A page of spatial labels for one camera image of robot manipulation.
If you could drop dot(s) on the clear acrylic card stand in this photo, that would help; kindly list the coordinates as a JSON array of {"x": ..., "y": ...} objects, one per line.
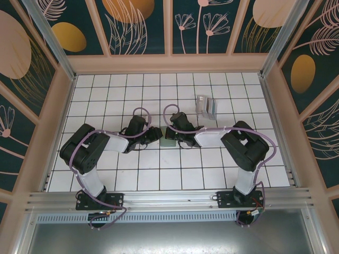
[{"x": 200, "y": 104}]

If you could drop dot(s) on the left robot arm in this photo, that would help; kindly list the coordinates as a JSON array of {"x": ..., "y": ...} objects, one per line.
[{"x": 84, "y": 156}]

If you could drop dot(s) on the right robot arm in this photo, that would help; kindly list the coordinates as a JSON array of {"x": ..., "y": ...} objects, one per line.
[{"x": 246, "y": 150}]

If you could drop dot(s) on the brown credit card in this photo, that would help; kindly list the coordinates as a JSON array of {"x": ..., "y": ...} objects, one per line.
[{"x": 209, "y": 105}]

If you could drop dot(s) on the teal credit card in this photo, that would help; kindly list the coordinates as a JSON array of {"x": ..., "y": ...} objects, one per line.
[{"x": 214, "y": 107}]

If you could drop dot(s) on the grey metal sheet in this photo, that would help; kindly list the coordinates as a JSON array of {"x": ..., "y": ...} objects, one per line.
[{"x": 169, "y": 240}]

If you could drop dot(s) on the aluminium mounting rail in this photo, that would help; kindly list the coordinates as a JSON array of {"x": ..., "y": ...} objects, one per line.
[{"x": 169, "y": 198}]

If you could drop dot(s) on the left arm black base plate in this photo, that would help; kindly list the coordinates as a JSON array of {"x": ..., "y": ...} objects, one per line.
[{"x": 116, "y": 201}]

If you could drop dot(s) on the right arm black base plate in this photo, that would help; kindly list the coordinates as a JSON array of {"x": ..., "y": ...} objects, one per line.
[{"x": 225, "y": 199}]

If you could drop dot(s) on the aluminium frame post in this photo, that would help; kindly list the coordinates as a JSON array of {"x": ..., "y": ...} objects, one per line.
[
  {"x": 52, "y": 39},
  {"x": 280, "y": 39}
]

